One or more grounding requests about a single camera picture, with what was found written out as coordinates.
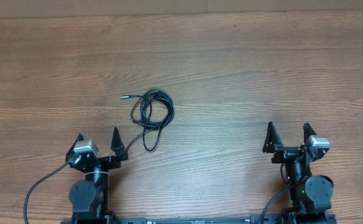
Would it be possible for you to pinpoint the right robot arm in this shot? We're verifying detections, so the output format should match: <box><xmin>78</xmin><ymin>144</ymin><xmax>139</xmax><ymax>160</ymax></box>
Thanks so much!
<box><xmin>260</xmin><ymin>121</ymin><xmax>337</xmax><ymax>224</ymax></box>

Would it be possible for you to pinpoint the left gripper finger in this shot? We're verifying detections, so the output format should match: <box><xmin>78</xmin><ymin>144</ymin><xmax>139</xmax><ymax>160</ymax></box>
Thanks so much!
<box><xmin>111</xmin><ymin>126</ymin><xmax>128</xmax><ymax>161</ymax></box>
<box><xmin>70</xmin><ymin>133</ymin><xmax>84</xmax><ymax>153</ymax></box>

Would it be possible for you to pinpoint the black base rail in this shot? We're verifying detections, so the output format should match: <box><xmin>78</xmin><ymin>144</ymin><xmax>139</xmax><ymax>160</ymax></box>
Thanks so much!
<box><xmin>60</xmin><ymin>213</ymin><xmax>338</xmax><ymax>224</ymax></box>

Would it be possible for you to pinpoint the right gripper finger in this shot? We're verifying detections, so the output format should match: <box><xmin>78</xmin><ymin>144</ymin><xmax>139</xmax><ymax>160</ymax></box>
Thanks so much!
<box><xmin>303</xmin><ymin>123</ymin><xmax>317</xmax><ymax>145</ymax></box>
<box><xmin>262</xmin><ymin>121</ymin><xmax>283</xmax><ymax>153</ymax></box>

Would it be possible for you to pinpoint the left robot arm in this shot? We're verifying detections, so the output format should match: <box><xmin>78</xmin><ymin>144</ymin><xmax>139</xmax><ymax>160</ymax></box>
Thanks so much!
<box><xmin>66</xmin><ymin>128</ymin><xmax>128</xmax><ymax>223</ymax></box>

